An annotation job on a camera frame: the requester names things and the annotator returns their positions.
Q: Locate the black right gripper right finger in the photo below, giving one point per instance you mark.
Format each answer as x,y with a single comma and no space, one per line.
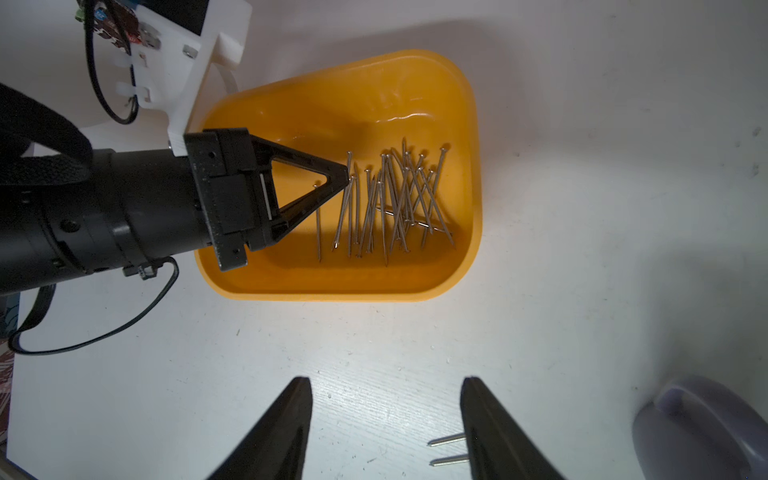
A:
497,446

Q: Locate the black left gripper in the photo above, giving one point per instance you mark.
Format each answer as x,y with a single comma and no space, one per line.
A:
254,192

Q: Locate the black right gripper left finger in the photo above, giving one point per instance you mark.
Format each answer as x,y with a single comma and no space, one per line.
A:
275,447

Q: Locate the yellow plastic storage box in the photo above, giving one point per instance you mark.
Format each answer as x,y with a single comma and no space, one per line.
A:
406,125

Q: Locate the purple ceramic mug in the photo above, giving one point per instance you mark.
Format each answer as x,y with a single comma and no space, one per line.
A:
696,428

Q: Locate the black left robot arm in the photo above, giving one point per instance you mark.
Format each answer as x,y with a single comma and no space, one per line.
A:
69,210

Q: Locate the steel nail lower pair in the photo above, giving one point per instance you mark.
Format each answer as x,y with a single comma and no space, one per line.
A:
450,460

